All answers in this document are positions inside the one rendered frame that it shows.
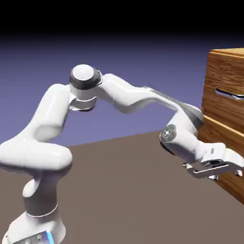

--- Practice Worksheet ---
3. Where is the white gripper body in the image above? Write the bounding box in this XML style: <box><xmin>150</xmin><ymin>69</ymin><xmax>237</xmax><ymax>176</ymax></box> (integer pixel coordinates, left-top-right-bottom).
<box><xmin>183</xmin><ymin>148</ymin><xmax>244</xmax><ymax>179</ymax></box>

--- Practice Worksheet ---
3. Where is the wood drawer front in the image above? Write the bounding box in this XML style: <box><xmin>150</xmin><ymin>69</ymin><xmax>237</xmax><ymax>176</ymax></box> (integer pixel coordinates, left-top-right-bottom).
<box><xmin>201</xmin><ymin>51</ymin><xmax>244</xmax><ymax>137</ymax></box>
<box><xmin>197</xmin><ymin>114</ymin><xmax>244</xmax><ymax>205</ymax></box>

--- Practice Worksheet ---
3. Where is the light wood cabinet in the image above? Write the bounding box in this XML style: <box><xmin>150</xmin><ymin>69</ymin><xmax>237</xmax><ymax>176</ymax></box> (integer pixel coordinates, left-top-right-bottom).
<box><xmin>197</xmin><ymin>47</ymin><xmax>244</xmax><ymax>205</ymax></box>

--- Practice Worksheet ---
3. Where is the curved silver drawer handle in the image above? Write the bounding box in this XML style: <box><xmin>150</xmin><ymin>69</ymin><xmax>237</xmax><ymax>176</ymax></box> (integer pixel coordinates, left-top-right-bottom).
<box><xmin>215</xmin><ymin>88</ymin><xmax>244</xmax><ymax>100</ymax></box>

